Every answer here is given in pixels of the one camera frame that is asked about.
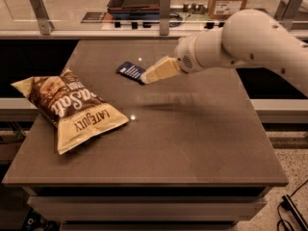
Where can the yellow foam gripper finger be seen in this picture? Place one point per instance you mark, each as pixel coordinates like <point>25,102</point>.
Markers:
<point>164,59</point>
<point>159,72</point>

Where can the left metal glass bracket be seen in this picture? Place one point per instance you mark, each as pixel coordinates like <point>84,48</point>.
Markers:
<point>45,26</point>

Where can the black power strip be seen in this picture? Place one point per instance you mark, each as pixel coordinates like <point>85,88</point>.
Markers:
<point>289,205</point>

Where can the Late July chips bag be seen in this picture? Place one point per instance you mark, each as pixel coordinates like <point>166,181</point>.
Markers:
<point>76,112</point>

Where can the middle metal glass bracket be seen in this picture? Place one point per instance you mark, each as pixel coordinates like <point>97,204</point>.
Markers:
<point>164,17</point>

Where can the glass barrier panel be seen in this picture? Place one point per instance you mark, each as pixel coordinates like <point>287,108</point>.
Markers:
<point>66,15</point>

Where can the blue rxbar blueberry bar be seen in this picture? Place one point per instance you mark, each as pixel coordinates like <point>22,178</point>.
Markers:
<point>131,71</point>

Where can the right metal glass bracket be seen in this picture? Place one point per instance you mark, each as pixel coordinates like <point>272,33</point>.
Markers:
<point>285,13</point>

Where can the brown table drawer unit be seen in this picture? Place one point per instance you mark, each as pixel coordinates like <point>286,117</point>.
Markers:
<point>212,211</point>

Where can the open orange black case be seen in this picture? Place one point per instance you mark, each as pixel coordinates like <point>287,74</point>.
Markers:
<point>137,0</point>

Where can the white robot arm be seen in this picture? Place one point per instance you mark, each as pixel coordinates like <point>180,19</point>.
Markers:
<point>249,39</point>

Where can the metal glass bracket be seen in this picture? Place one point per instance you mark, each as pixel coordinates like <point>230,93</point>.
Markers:
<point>45,26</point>
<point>285,13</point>
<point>164,17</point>

